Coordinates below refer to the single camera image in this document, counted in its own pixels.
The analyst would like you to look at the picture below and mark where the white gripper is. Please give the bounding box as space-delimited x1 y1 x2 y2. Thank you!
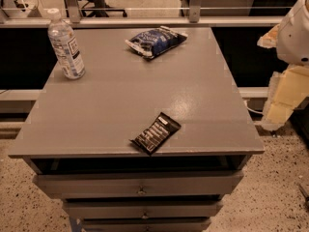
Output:
257 0 309 131

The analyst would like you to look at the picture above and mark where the black rxbar chocolate bar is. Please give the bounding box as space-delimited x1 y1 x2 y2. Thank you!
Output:
131 112 182 155

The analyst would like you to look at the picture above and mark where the blue snack bag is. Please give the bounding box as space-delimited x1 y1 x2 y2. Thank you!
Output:
125 26 188 60

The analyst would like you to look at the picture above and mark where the grey drawer cabinet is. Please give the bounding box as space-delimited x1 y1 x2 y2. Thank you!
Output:
8 26 266 232

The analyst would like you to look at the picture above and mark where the top grey drawer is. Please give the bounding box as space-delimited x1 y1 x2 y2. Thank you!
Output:
33 170 243 199

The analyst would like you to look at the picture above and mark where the grey drawer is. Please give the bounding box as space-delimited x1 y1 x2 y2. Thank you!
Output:
82 217 211 232
63 200 223 219
33 170 243 199

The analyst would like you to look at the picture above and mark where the bottom grey drawer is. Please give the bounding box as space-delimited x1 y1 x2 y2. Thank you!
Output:
82 217 211 232

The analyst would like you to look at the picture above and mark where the clear plastic water bottle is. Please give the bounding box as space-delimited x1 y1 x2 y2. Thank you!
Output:
47 8 85 79

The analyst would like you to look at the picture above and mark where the middle grey drawer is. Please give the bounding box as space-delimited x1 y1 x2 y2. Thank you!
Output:
63 200 223 219

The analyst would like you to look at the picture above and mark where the metal glass railing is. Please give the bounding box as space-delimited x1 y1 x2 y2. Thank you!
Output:
1 0 295 27

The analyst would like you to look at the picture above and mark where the white cable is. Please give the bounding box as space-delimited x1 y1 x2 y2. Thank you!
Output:
244 101 265 116

